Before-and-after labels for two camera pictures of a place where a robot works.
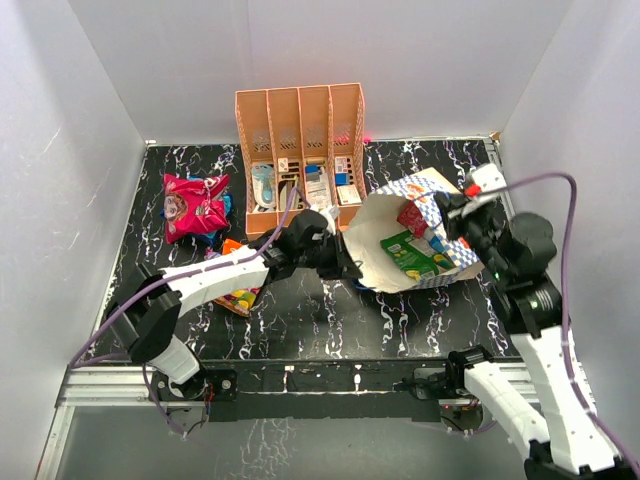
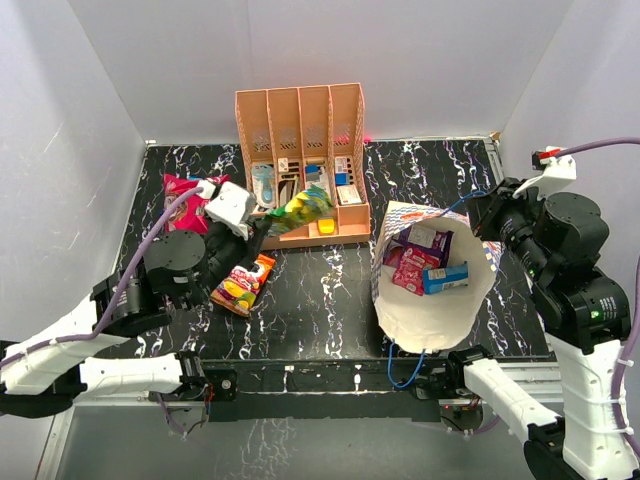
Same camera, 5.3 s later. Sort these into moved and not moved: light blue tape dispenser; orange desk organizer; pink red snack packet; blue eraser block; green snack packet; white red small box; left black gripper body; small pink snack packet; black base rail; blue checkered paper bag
Moved: small pink snack packet; blue checkered paper bag; green snack packet; left black gripper body
Not moved: white red small box; black base rail; pink red snack packet; orange desk organizer; blue eraser block; light blue tape dispenser
